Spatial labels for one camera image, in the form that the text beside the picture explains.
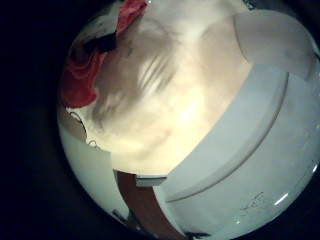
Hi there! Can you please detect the orange shirt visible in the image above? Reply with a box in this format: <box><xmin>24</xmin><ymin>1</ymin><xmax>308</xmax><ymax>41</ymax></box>
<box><xmin>59</xmin><ymin>0</ymin><xmax>148</xmax><ymax>109</ymax></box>

